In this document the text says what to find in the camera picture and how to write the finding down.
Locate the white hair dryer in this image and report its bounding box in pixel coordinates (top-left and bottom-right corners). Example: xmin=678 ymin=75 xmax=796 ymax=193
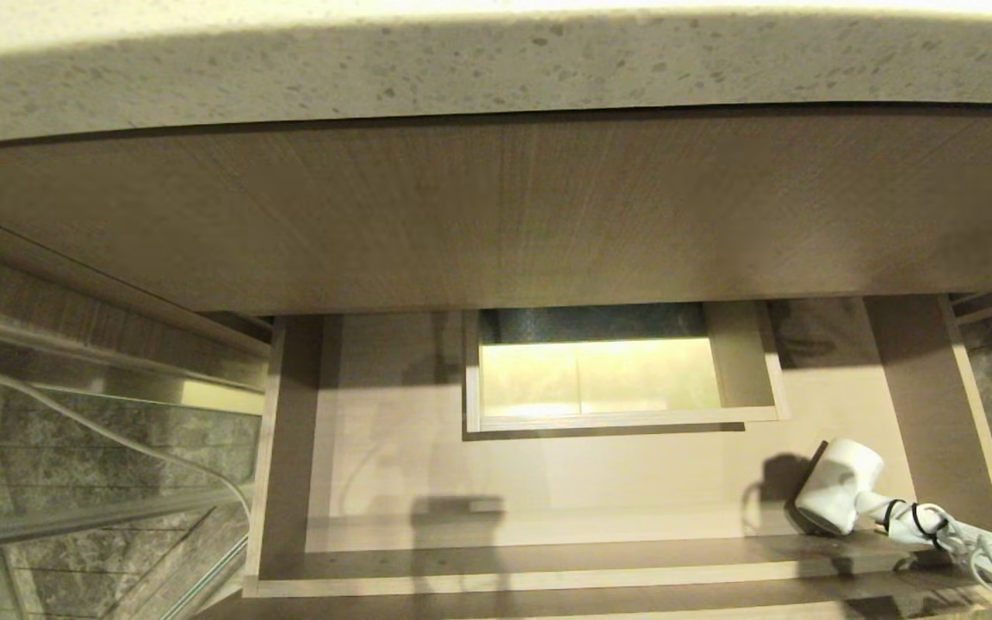
xmin=784 ymin=437 xmax=992 ymax=554

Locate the wooden drawer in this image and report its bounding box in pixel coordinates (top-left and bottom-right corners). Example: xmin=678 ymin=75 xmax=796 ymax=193
xmin=241 ymin=296 xmax=992 ymax=600

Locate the wooden vanity cabinet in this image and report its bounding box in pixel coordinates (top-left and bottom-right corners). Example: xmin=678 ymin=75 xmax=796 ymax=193
xmin=0 ymin=103 xmax=992 ymax=363

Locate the glass shelf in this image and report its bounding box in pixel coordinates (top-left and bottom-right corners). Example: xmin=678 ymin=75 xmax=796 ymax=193
xmin=0 ymin=310 xmax=266 ymax=620

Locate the white hair dryer cord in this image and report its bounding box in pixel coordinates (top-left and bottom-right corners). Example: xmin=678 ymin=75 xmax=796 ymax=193
xmin=935 ymin=510 xmax=992 ymax=617

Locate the black cable strap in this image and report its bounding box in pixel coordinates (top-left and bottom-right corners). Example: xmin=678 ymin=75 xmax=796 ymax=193
xmin=882 ymin=498 xmax=951 ymax=553

